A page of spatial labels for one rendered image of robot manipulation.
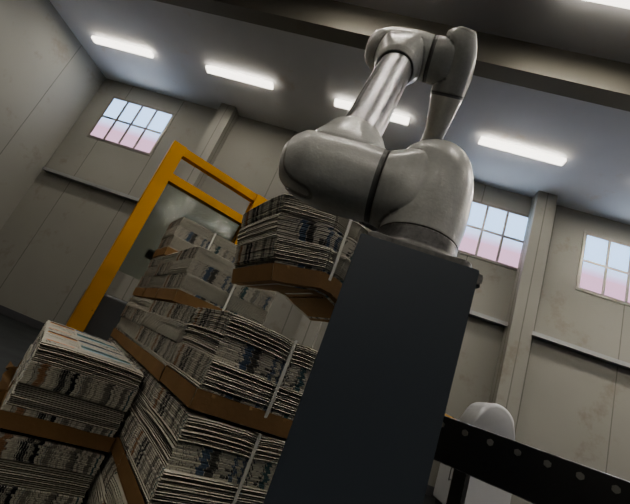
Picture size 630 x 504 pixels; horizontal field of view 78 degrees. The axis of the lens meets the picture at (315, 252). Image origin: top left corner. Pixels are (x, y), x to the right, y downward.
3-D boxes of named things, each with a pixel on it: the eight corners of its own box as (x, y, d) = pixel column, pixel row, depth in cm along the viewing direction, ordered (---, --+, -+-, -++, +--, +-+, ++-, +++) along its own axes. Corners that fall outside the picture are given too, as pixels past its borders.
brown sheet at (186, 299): (172, 299, 137) (177, 288, 138) (154, 297, 160) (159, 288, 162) (259, 338, 154) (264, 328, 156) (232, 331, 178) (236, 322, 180)
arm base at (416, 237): (497, 277, 62) (504, 247, 64) (365, 235, 66) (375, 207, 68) (462, 303, 79) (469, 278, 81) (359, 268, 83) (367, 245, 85)
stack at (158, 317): (17, 784, 63) (231, 309, 89) (40, 481, 160) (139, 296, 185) (223, 751, 81) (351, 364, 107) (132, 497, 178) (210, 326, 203)
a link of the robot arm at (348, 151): (375, 181, 69) (263, 151, 73) (363, 240, 81) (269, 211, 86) (445, 22, 114) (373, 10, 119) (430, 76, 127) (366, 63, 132)
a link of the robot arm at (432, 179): (470, 238, 66) (497, 135, 72) (367, 208, 69) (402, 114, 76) (448, 269, 81) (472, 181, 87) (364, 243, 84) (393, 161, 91)
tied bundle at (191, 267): (170, 301, 136) (199, 244, 143) (153, 298, 160) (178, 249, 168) (258, 339, 154) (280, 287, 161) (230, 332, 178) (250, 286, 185)
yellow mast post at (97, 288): (5, 430, 195) (174, 139, 253) (7, 425, 203) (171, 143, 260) (25, 435, 200) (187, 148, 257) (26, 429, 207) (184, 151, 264)
